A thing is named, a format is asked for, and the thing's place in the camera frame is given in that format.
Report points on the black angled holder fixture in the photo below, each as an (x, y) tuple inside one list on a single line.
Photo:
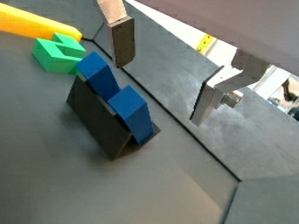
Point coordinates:
[(102, 122)]

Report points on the blue U-shaped block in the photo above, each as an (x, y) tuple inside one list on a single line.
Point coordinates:
[(125, 100)]

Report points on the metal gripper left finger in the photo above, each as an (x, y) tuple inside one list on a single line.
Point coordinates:
[(121, 26)]

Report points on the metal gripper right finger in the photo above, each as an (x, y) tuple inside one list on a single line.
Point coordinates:
[(221, 88)]

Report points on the green stepped block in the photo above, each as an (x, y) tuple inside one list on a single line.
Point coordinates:
[(59, 54)]

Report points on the yellow long bar block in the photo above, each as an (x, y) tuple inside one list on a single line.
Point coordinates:
[(27, 24)]

